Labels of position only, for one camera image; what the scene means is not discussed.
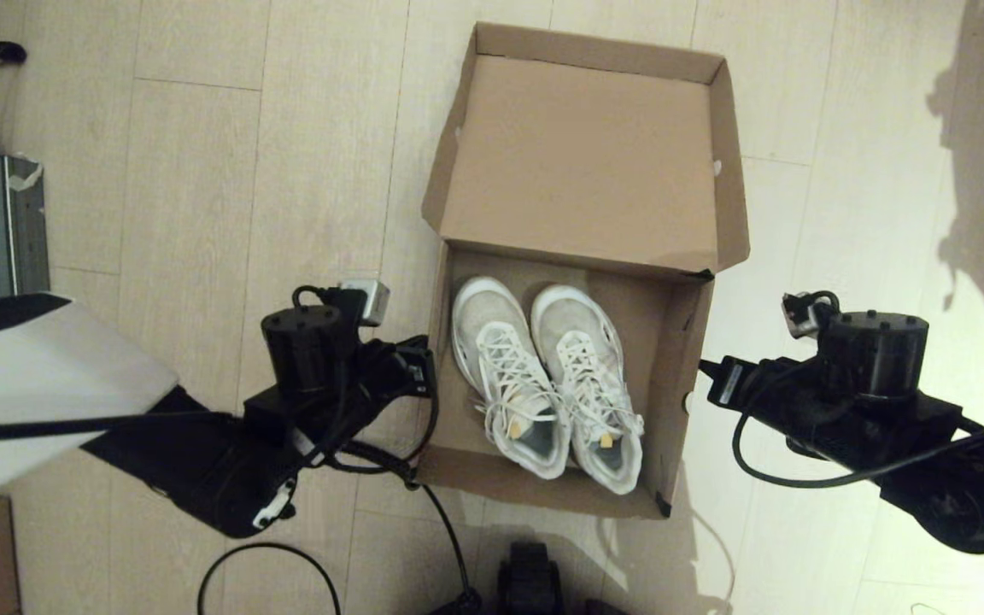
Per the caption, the white mesh lace-up sneaker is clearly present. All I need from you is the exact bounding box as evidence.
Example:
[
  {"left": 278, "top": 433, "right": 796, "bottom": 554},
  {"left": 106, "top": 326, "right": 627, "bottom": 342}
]
[
  {"left": 530, "top": 284, "right": 645, "bottom": 496},
  {"left": 451, "top": 275, "right": 572, "bottom": 479}
]

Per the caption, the brown cardboard shoe box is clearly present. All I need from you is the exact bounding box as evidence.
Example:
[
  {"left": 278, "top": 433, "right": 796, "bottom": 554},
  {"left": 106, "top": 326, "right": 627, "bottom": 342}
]
[{"left": 415, "top": 21, "right": 751, "bottom": 520}]

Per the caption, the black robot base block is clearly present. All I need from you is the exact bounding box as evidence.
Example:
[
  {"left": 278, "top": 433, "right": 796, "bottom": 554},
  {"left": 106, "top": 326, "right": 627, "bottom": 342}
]
[{"left": 496, "top": 541, "right": 563, "bottom": 615}]

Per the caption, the grey power supply unit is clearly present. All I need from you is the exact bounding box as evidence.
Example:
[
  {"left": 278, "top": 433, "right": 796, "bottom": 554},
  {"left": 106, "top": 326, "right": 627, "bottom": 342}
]
[{"left": 0, "top": 155, "right": 50, "bottom": 304}]

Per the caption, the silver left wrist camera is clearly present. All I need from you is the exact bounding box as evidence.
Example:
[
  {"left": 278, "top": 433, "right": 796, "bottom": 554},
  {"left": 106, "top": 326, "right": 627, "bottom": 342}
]
[{"left": 338, "top": 280, "right": 390, "bottom": 327}]

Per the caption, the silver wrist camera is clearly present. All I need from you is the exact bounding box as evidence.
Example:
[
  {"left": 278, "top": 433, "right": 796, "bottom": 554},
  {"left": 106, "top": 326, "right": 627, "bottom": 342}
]
[
  {"left": 781, "top": 290, "right": 841, "bottom": 340},
  {"left": 338, "top": 280, "right": 390, "bottom": 327}
]

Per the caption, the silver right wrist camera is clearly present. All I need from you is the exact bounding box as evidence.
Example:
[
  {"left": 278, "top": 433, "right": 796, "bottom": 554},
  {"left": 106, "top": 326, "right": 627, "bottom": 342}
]
[{"left": 781, "top": 290, "right": 841, "bottom": 340}]

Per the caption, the black corrugated cable white tape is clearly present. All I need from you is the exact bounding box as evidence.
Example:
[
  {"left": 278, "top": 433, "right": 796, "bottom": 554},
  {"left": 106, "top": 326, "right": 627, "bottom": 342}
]
[{"left": 347, "top": 440, "right": 484, "bottom": 615}]

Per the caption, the thin pale wire loop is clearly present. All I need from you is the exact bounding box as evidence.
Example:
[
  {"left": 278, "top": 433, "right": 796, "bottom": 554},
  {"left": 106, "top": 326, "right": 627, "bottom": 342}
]
[{"left": 697, "top": 512, "right": 737, "bottom": 612}]

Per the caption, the thin black cable loop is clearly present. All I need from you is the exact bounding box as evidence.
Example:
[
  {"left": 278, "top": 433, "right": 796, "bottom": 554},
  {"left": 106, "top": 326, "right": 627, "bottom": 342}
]
[{"left": 197, "top": 542, "right": 343, "bottom": 615}]

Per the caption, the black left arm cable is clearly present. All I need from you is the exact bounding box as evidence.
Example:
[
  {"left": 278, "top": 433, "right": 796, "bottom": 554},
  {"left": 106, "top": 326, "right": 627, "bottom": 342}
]
[{"left": 0, "top": 286, "right": 442, "bottom": 476}]

